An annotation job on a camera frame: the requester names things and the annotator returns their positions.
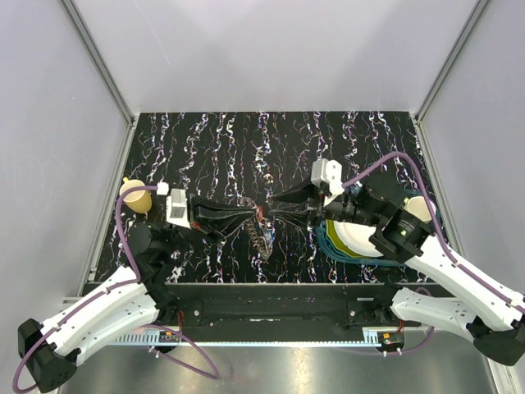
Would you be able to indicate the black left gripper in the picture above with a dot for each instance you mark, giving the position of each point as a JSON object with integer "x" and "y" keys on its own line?
{"x": 218, "y": 222}

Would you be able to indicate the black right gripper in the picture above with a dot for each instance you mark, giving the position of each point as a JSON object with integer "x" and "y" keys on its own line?
{"x": 314, "y": 211}

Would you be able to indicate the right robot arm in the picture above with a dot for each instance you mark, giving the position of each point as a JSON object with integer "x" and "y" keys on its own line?
{"x": 483, "y": 311}

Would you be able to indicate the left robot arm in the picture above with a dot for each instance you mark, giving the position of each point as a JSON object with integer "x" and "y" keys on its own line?
{"x": 135, "y": 295}

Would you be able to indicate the teal plastic dish basket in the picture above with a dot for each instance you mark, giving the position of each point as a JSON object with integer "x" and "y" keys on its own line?
{"x": 328, "y": 249}

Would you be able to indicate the yellow-green plate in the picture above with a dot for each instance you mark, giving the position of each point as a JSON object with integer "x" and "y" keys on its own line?
{"x": 335, "y": 239}

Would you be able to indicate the white plate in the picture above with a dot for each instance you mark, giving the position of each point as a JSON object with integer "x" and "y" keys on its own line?
{"x": 356, "y": 238}

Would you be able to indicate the yellow mug on table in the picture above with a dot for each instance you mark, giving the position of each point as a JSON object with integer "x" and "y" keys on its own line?
{"x": 139, "y": 201}

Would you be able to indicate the cream mug in basket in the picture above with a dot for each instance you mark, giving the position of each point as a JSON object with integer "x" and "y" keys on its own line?
{"x": 417, "y": 206}

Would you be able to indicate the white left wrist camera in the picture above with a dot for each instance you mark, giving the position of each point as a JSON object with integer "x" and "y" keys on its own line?
{"x": 176, "y": 206}

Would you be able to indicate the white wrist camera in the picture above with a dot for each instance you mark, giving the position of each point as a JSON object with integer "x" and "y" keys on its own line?
{"x": 328, "y": 172}
{"x": 176, "y": 206}

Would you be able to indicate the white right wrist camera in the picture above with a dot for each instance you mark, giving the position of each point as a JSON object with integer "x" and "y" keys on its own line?
{"x": 328, "y": 172}

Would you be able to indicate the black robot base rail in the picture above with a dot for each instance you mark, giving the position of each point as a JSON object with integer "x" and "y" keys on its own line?
{"x": 197, "y": 305}

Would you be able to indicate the left aluminium frame post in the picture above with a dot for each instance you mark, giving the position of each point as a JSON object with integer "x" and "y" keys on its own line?
{"x": 81, "y": 29}

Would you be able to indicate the aluminium frame post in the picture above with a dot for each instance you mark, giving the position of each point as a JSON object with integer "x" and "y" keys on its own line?
{"x": 474, "y": 19}
{"x": 81, "y": 29}

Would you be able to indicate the right aluminium frame post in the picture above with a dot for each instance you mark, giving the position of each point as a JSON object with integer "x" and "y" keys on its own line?
{"x": 474, "y": 19}

